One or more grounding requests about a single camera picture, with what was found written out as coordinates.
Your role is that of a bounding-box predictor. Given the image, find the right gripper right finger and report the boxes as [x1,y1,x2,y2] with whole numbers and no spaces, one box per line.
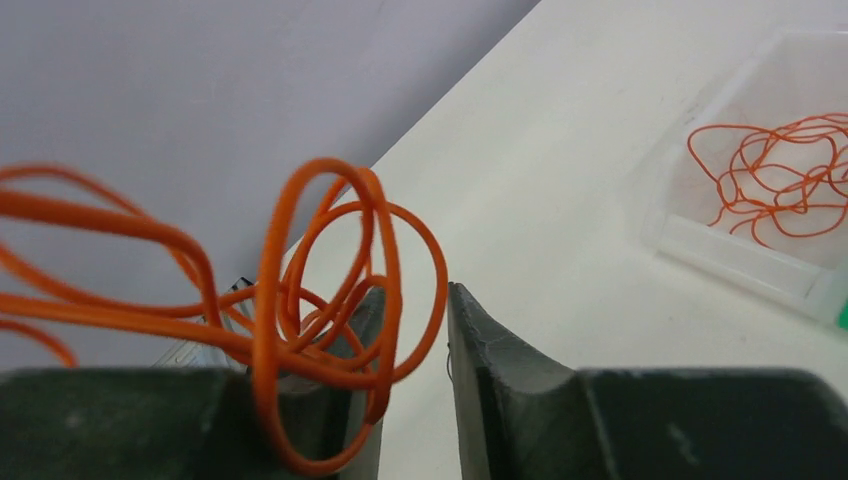
[448,283,847,479]

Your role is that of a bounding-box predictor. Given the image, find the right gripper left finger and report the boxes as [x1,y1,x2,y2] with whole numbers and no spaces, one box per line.
[0,286,389,480]

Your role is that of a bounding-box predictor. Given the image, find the cable pile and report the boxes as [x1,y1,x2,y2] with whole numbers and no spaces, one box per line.
[0,157,450,480]

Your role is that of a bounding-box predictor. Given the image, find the orange cables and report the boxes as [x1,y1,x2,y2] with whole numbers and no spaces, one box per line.
[686,112,848,250]

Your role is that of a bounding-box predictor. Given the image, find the clear plastic bin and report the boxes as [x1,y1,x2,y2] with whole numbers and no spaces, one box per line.
[642,30,847,325]

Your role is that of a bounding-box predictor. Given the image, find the green plastic bin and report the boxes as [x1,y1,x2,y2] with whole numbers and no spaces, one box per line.
[837,302,848,330]

